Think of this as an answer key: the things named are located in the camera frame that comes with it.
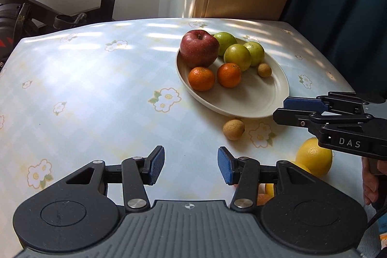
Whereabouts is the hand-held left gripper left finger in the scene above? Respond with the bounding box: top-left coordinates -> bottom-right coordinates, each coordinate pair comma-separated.
56,146 -> 165,212

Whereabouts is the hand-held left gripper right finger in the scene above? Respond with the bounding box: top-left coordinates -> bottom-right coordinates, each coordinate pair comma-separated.
218,147 -> 323,212

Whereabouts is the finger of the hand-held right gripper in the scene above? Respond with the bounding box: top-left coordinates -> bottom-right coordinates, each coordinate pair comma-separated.
283,91 -> 384,114
273,108 -> 374,137

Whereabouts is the yellow lemon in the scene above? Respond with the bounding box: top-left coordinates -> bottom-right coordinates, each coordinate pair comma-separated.
265,161 -> 312,197
295,138 -> 333,177

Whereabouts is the mandarin orange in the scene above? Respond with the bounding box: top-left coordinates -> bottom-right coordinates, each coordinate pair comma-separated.
189,66 -> 215,92
257,193 -> 273,206
217,63 -> 242,88

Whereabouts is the beige oval plate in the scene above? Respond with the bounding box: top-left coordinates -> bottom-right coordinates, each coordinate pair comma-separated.
175,36 -> 290,119

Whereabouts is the green jujube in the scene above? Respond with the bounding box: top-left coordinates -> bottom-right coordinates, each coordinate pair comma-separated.
224,44 -> 252,72
243,42 -> 265,66
213,32 -> 238,57

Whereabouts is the person's right hand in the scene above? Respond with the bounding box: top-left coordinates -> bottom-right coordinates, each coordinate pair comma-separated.
362,158 -> 379,206

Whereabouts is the dark blue curtain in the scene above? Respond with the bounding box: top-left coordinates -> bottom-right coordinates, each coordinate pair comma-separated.
280,0 -> 387,92

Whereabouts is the floral checked tablecloth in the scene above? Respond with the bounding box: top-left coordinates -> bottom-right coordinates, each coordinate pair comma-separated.
0,18 -> 372,258

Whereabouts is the shiny red apple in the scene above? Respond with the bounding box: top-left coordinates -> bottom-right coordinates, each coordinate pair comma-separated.
180,30 -> 220,68

